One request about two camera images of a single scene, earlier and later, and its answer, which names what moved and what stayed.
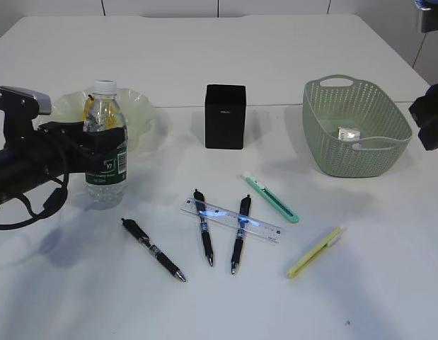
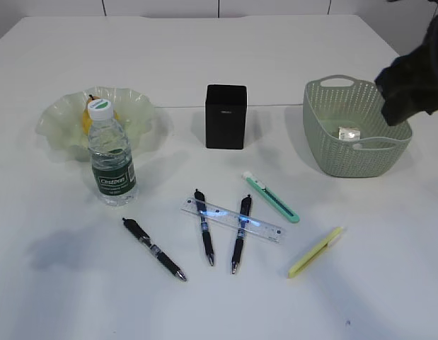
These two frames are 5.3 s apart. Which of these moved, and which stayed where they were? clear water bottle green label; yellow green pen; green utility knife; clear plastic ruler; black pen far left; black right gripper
Moved: black right gripper; clear water bottle green label
Stayed: clear plastic ruler; yellow green pen; black pen far left; green utility knife
